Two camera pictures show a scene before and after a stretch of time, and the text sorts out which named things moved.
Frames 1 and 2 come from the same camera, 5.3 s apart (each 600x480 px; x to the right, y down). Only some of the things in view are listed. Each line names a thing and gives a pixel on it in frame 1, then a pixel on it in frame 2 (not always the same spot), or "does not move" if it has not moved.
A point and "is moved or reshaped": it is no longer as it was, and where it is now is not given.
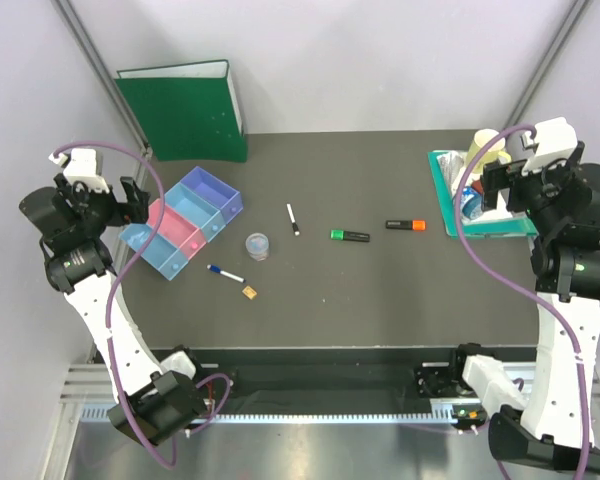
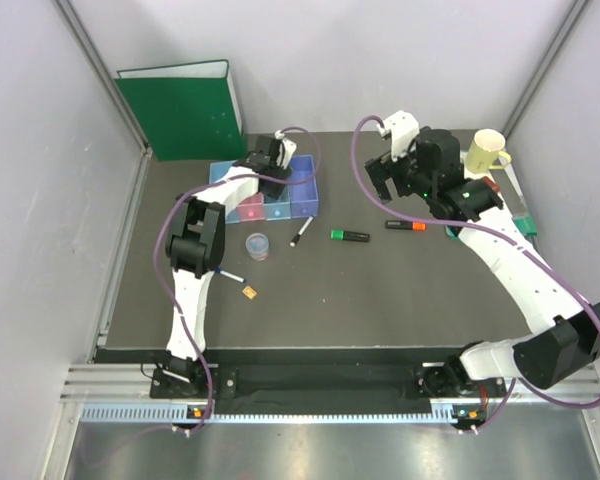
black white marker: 296,231 to 294,241
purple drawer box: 221,195 is moved or reshaped
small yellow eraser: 249,292 does not move
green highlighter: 347,235 does not move
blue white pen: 218,269 does not move
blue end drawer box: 162,255 to 216,168
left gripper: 79,190 to 274,190
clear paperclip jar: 257,245 does not move
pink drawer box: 185,234 is moved or reshaped
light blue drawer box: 196,209 is moved or reshaped
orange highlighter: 414,225 does not move
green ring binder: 187,110 does not move
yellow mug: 491,155 does not move
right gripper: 496,176 to 380,169
